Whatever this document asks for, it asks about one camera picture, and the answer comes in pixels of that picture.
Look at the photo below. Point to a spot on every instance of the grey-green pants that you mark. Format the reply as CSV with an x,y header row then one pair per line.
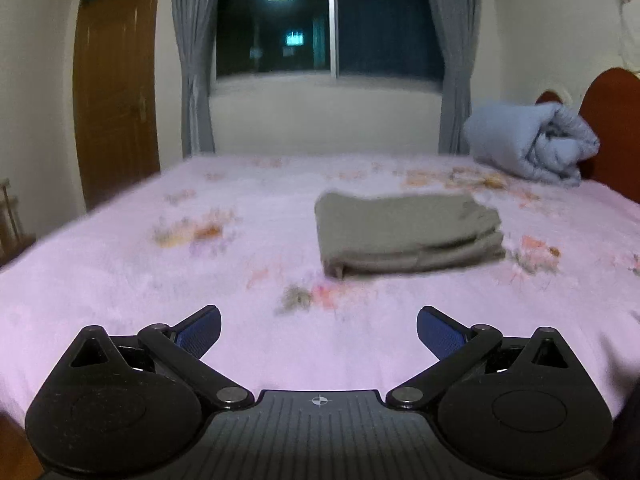
x,y
405,234

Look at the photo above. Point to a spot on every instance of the grey curtain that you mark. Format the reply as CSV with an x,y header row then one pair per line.
x,y
194,24
457,25

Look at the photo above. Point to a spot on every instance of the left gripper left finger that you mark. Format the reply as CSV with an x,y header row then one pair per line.
x,y
121,407

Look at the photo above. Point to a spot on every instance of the grey right curtain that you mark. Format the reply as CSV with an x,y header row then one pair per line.
x,y
457,25

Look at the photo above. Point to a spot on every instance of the dark sliding window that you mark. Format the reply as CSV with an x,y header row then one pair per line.
x,y
384,39

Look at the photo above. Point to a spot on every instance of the wooden chair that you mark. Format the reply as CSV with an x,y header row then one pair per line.
x,y
13,240

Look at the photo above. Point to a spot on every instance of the pink floral bed sheet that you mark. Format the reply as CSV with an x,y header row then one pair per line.
x,y
240,233

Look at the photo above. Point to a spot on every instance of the grey left curtain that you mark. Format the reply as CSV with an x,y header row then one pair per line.
x,y
194,24

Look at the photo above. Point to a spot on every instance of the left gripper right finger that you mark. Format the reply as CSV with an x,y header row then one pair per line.
x,y
512,407

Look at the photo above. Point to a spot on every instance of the light blue rolled quilt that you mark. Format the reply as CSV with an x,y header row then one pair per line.
x,y
543,142

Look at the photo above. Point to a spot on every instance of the brown wooden door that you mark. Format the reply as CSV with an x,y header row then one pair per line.
x,y
114,99

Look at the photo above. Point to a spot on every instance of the red-brown wooden headboard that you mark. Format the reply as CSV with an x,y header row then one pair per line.
x,y
611,109

